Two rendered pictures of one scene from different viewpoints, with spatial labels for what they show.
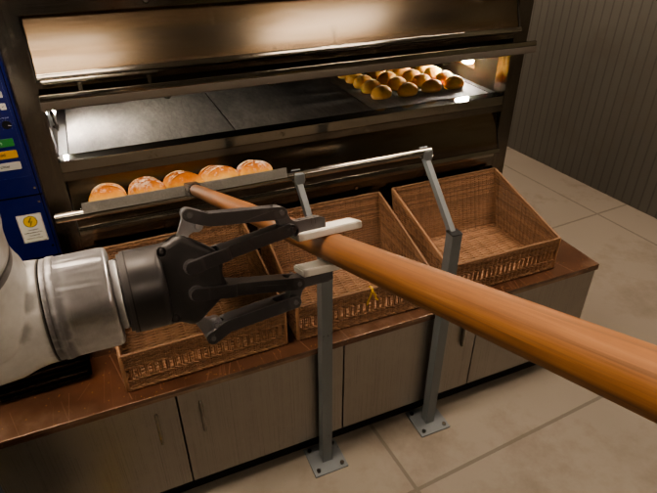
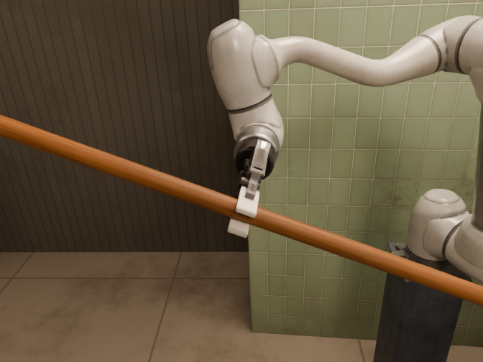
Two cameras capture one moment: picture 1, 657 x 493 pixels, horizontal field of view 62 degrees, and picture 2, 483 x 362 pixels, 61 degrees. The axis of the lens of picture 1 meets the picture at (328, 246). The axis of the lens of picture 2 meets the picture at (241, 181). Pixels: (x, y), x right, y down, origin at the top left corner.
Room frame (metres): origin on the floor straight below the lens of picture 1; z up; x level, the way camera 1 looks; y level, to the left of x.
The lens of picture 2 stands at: (0.75, -0.46, 1.94)
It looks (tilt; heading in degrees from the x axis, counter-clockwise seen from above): 27 degrees down; 121
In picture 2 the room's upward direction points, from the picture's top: 3 degrees counter-clockwise
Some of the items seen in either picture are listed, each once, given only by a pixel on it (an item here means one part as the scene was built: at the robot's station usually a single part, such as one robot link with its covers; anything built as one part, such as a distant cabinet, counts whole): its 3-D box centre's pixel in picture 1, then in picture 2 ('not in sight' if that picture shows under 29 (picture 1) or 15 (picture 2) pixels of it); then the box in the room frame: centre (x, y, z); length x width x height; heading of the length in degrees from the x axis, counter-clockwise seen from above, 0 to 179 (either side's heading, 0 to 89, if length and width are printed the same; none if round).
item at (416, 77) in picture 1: (390, 71); not in sight; (2.67, -0.30, 1.21); 0.61 x 0.48 x 0.06; 23
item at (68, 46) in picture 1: (311, 24); not in sight; (2.03, 0.06, 1.54); 1.79 x 0.11 x 0.19; 113
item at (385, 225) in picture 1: (342, 258); not in sight; (1.79, -0.05, 0.72); 0.56 x 0.49 x 0.28; 112
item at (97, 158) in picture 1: (310, 126); not in sight; (2.05, 0.07, 1.16); 1.80 x 0.06 x 0.04; 113
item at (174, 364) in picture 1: (191, 295); not in sight; (1.56, 0.49, 0.72); 0.56 x 0.49 x 0.28; 114
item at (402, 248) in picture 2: not in sight; (422, 254); (0.69, 0.85, 1.03); 0.22 x 0.18 x 0.06; 27
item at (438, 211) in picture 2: not in sight; (438, 222); (0.71, 0.86, 1.17); 0.18 x 0.16 x 0.22; 145
